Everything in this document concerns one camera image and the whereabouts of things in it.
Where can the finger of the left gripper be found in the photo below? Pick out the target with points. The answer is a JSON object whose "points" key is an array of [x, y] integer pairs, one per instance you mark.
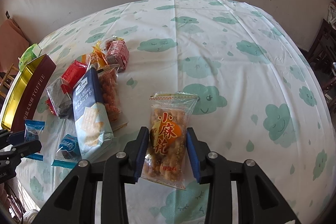
{"points": [[11, 138], [29, 150]]}

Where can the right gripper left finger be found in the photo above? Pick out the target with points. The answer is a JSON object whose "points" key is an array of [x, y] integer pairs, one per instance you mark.
{"points": [[74, 200]]}

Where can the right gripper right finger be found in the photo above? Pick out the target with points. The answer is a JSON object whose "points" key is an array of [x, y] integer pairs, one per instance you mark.
{"points": [[259, 201]]}

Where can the blue candy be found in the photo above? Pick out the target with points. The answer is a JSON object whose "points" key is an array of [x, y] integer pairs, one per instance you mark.
{"points": [[68, 152], [32, 131]]}

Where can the grey seaweed snack pack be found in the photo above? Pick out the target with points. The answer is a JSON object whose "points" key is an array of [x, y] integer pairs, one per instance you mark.
{"points": [[60, 96]]}

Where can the blue cracker pack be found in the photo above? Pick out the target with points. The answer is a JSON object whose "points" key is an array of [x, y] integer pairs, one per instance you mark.
{"points": [[93, 129]]}

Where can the red snack pack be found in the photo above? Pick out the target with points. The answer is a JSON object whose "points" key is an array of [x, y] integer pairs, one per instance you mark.
{"points": [[72, 75]]}

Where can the clear fried twist snack bag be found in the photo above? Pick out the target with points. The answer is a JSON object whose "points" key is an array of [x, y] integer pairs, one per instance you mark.
{"points": [[165, 156]]}

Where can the clear orange peanut snack bag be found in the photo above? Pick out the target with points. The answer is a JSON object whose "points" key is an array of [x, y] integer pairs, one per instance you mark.
{"points": [[109, 88]]}

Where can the orange snack packet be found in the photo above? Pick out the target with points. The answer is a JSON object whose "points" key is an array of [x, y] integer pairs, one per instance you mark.
{"points": [[96, 59]]}

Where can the red white box snack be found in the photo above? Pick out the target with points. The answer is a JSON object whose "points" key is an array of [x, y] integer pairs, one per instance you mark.
{"points": [[117, 53]]}

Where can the gold red toffee tin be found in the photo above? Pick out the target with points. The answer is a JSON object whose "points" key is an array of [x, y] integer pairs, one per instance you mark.
{"points": [[27, 91]]}

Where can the wooden stool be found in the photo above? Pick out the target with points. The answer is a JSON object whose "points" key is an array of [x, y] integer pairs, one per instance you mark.
{"points": [[7, 80]]}

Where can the green tissue pack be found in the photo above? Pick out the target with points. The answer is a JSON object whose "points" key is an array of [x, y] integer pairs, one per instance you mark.
{"points": [[31, 53]]}

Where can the pink cloth covered furniture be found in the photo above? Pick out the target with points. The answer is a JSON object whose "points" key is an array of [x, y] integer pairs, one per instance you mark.
{"points": [[12, 44]]}

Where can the dark wooden chair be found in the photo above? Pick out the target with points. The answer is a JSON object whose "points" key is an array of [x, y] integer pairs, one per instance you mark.
{"points": [[322, 52]]}

